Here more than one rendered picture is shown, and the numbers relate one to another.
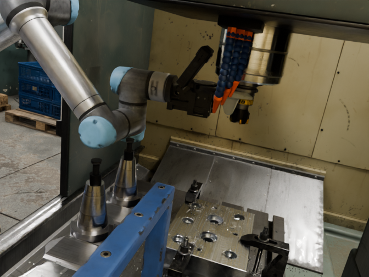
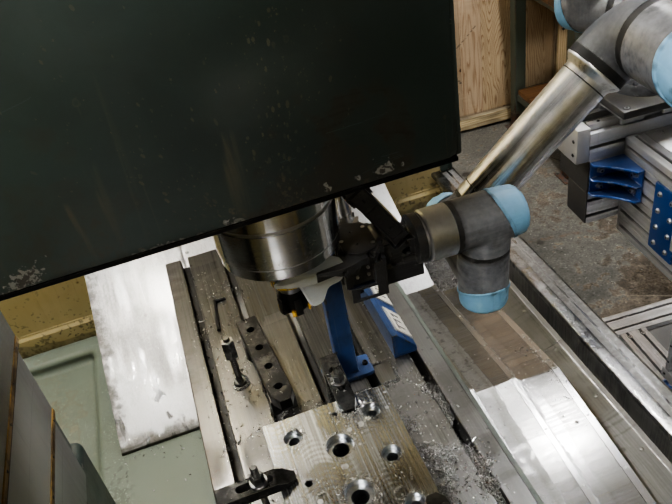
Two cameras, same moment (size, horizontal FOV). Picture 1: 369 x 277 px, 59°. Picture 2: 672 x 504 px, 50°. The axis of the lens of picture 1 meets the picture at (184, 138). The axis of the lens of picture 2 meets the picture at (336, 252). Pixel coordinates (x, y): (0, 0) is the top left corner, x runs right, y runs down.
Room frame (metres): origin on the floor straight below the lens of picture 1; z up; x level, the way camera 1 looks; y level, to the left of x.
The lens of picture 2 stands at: (1.50, -0.38, 1.95)
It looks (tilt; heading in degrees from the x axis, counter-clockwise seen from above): 37 degrees down; 155
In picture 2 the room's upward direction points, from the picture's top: 11 degrees counter-clockwise
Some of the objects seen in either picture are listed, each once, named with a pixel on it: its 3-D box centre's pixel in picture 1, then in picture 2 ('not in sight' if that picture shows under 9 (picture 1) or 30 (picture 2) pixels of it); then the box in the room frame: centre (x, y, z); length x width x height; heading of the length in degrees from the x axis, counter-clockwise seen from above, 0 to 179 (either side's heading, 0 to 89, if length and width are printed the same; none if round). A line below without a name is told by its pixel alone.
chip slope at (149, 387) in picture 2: not in sight; (272, 320); (0.16, 0.03, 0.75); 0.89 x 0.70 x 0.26; 77
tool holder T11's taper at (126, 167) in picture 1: (126, 175); (338, 204); (0.53, 0.09, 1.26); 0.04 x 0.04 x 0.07
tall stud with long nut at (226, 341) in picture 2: not in sight; (233, 361); (0.45, -0.16, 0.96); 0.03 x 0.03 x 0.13
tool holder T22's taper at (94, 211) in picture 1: (94, 203); not in sight; (0.42, 0.12, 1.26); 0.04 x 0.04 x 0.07
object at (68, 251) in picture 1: (70, 251); not in sight; (0.37, 0.13, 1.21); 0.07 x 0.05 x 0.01; 77
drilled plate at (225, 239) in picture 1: (210, 234); (351, 477); (0.83, -0.12, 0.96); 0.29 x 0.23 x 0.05; 167
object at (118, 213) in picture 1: (109, 212); not in sight; (0.47, 0.10, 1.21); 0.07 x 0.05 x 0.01; 77
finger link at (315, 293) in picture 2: not in sight; (312, 287); (0.83, -0.11, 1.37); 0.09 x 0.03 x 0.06; 90
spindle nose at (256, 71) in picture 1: (252, 53); (270, 205); (0.79, -0.13, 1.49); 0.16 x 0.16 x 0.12
